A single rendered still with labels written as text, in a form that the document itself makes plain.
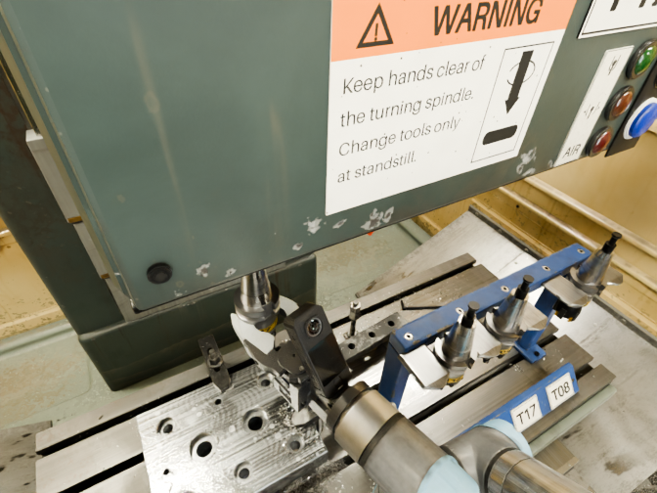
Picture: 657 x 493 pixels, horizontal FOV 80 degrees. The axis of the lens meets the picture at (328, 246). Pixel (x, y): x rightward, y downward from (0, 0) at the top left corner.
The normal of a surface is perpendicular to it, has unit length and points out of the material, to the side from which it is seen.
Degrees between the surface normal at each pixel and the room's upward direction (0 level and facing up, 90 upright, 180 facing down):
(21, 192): 90
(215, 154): 90
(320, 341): 58
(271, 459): 0
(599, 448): 24
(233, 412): 0
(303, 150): 90
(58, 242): 90
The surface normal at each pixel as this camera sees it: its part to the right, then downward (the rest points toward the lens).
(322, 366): 0.60, 0.03
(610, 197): -0.87, 0.30
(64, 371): 0.03, -0.75
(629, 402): -0.33, -0.55
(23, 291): 0.49, 0.58
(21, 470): 0.38, -0.81
